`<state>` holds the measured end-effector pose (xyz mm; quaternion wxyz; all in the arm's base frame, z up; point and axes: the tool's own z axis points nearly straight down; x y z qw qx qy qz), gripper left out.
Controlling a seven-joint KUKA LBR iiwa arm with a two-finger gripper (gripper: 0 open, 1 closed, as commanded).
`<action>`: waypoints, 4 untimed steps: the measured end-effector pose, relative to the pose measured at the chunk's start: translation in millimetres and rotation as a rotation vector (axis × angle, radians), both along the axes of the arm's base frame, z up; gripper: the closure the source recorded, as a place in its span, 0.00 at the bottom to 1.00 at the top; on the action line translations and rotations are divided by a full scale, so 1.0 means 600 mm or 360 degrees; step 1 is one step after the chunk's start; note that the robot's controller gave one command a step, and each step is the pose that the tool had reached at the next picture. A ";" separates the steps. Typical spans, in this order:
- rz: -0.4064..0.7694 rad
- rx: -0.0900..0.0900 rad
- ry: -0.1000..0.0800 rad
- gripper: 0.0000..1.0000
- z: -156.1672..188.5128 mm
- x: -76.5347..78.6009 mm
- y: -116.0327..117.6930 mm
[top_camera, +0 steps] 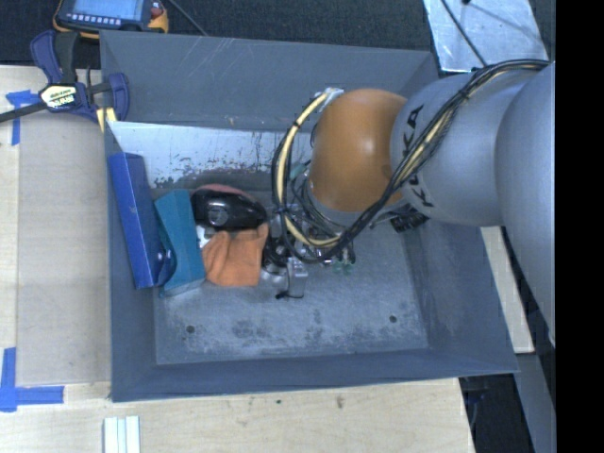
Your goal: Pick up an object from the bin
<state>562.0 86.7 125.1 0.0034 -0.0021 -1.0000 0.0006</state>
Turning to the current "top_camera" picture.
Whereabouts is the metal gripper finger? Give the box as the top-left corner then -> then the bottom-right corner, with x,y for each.
260,264 -> 289,294
285,258 -> 310,300

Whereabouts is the orange cloth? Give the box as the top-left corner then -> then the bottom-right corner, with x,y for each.
201,224 -> 271,288

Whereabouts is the grey metal bin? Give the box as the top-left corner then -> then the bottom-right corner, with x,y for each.
98,29 -> 521,403

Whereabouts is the black rounded plastic device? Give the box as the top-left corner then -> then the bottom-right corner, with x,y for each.
190,189 -> 269,231

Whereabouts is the red-brown rounded object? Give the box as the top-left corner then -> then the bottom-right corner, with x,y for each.
197,182 -> 259,203

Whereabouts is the teal flat block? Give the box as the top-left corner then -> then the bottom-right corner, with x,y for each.
154,189 -> 208,298

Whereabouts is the blue flat block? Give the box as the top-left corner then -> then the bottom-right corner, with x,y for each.
107,152 -> 178,291

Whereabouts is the pale wood board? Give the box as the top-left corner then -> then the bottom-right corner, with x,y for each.
16,110 -> 112,387

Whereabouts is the black cylinder on white bracket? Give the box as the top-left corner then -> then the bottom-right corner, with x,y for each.
389,209 -> 429,234

